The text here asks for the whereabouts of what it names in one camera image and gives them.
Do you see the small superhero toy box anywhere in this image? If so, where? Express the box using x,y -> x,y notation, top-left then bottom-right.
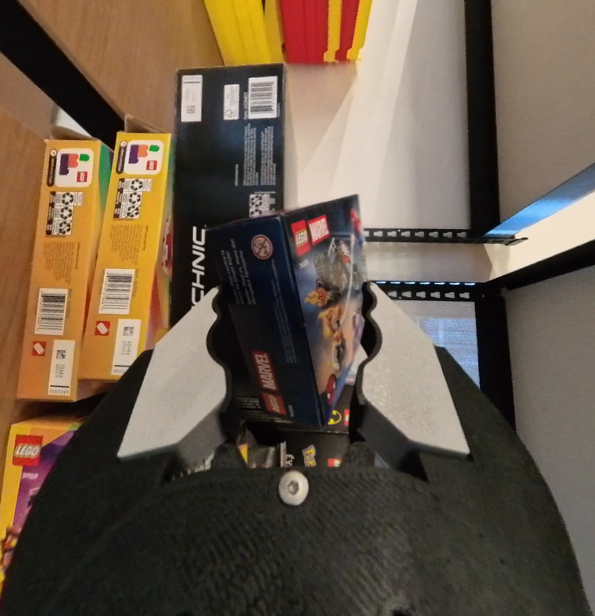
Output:
205,194 -> 370,429

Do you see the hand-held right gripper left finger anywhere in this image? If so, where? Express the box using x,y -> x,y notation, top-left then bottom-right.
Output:
117,288 -> 231,464

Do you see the yellow plastic bin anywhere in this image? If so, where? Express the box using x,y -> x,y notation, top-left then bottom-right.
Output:
204,0 -> 285,65

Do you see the tall black toy box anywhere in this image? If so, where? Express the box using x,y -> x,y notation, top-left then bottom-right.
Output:
170,63 -> 286,328

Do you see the dark toy box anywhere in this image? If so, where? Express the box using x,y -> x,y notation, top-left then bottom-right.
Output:
237,423 -> 375,468

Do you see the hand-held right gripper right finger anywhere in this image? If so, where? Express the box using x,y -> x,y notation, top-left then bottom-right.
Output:
353,281 -> 471,470

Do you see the red plastic bin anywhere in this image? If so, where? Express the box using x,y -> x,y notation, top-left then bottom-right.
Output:
278,0 -> 363,63

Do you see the purple yellow toy box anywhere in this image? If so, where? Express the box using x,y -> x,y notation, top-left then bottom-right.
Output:
0,416 -> 84,578

